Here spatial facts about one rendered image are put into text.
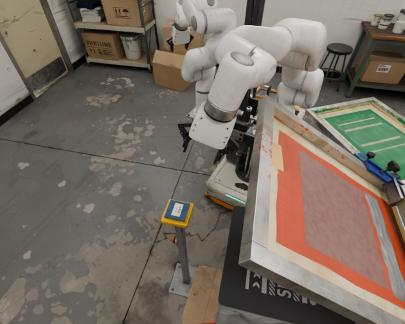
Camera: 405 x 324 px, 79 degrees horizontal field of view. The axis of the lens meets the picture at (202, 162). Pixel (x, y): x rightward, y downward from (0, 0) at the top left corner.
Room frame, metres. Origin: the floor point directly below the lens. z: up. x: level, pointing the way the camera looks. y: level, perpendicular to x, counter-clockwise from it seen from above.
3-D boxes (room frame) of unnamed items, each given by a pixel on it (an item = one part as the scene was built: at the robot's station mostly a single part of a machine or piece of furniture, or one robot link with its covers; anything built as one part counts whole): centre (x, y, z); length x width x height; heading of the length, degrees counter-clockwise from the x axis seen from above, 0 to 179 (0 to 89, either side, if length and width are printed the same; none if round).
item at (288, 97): (0.97, -0.40, 1.37); 0.13 x 0.10 x 0.16; 57
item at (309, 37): (0.76, -0.29, 1.67); 0.21 x 0.15 x 0.16; 147
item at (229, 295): (0.42, -0.34, 0.95); 0.48 x 0.44 x 0.01; 77
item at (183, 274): (0.65, 0.12, 0.48); 0.22 x 0.22 x 0.96; 77
